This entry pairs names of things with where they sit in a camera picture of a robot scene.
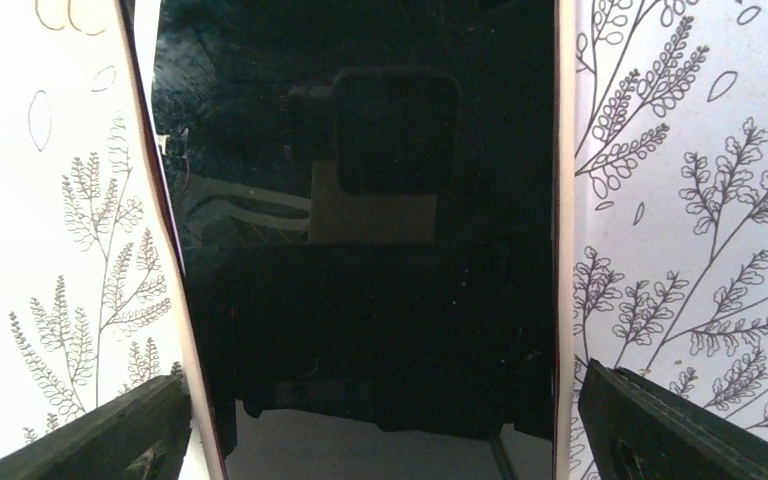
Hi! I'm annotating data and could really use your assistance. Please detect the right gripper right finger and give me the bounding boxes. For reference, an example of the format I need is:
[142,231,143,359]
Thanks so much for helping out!
[579,360,768,480]

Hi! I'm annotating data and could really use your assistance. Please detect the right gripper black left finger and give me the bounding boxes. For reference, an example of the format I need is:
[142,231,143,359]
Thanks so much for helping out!
[0,375,192,480]

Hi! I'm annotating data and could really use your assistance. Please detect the black phone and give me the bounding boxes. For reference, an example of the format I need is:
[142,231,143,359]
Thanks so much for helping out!
[117,1,558,479]

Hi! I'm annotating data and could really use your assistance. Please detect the floral patterned table mat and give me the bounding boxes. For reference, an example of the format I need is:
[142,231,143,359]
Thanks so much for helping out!
[0,1,768,479]

